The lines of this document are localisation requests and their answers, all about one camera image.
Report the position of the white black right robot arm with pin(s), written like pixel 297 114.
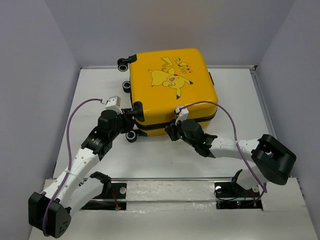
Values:
pixel 267 160

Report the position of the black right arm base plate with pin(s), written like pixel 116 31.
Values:
pixel 229 197

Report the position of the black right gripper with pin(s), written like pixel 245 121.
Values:
pixel 172 129

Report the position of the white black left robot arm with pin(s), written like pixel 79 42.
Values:
pixel 51 210

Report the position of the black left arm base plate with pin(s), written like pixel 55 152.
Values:
pixel 112 200

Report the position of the yellow hard-shell suitcase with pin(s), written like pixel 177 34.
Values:
pixel 161 81

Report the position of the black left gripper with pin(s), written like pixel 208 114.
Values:
pixel 128 121

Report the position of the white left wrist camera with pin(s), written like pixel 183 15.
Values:
pixel 113 103

